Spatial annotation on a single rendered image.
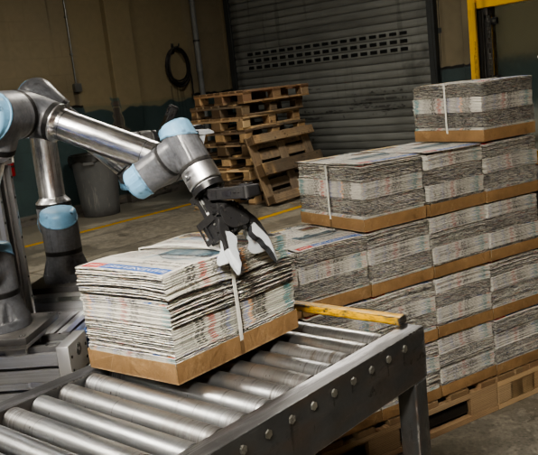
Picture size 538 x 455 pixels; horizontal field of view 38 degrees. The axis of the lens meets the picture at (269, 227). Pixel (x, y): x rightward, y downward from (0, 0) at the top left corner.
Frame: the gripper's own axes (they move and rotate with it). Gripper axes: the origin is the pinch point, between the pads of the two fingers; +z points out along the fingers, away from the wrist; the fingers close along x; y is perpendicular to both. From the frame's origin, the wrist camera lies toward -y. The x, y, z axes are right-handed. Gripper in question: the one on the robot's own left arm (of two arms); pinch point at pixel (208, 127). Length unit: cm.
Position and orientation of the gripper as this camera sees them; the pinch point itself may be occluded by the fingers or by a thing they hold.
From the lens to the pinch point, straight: 278.1
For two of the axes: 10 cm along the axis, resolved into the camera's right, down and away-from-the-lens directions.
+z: 9.3, -1.6, 3.2
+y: 0.6, 9.5, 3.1
